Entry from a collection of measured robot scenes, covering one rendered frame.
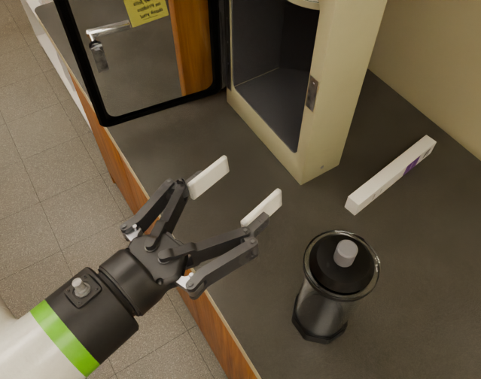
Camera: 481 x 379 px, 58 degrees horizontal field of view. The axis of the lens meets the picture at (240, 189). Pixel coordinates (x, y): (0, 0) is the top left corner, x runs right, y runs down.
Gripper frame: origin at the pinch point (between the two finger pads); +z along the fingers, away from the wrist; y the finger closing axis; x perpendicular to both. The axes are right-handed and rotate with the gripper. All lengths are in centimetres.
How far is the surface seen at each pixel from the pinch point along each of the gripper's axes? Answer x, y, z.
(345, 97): 7.9, 5.9, 33.5
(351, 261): 8.4, -14.9, 5.0
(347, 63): -0.5, 5.1, 31.8
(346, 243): 6.8, -13.3, 6.0
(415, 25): 13, 12, 72
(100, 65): 2.4, 46.0, 7.6
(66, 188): 107, 140, 9
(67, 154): 104, 158, 21
